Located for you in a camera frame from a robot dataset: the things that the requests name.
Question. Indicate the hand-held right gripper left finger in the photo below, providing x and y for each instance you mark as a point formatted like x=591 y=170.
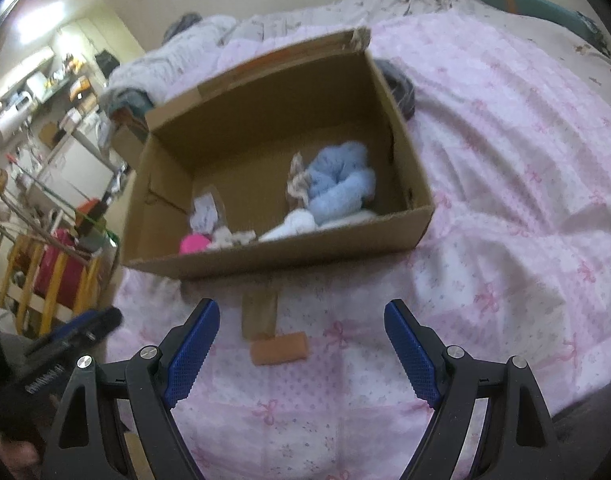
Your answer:
x=193 y=355

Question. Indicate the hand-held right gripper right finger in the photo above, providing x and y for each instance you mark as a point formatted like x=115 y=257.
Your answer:
x=410 y=350

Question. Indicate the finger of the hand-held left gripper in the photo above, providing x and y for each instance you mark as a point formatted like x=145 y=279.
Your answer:
x=75 y=327

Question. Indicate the orange cloth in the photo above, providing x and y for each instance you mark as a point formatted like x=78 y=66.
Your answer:
x=280 y=348

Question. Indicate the pink fluffy ball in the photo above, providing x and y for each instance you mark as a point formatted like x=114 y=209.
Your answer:
x=194 y=244

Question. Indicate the beige socks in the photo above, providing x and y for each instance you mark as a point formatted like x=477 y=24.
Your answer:
x=233 y=239

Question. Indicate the white scrunchie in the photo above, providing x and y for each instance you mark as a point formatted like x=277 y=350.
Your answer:
x=204 y=212

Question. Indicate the white sock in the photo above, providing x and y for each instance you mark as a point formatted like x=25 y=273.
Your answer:
x=295 y=225

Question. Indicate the light blue fluffy socks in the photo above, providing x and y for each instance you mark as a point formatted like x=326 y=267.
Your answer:
x=335 y=185

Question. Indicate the beige patterned cloth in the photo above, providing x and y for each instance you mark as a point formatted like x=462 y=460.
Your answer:
x=298 y=180

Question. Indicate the brown cardboard box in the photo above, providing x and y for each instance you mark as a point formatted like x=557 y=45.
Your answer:
x=265 y=125

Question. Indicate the pink suitcase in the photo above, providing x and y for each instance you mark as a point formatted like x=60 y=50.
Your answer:
x=60 y=270

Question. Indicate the wooden drying rack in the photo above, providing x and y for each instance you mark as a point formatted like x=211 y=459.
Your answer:
x=20 y=255

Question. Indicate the white cabinet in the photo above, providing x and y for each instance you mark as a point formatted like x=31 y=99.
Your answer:
x=80 y=170

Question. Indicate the pink bow printed bed sheet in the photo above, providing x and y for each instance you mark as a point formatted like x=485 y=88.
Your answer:
x=510 y=210

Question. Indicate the white water heater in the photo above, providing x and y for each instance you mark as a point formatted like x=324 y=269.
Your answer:
x=10 y=122

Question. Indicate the teal orange cushion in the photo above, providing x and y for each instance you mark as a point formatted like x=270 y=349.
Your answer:
x=133 y=102

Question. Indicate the grey plaid cloth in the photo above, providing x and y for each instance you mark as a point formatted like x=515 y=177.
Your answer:
x=400 y=85

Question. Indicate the grey striped pillow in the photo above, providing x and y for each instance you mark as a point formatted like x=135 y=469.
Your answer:
x=183 y=27

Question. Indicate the white floral quilt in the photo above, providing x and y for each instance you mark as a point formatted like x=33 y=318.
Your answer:
x=285 y=22

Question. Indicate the teal headboard with orange stripe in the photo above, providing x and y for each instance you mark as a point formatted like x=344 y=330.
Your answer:
x=525 y=2

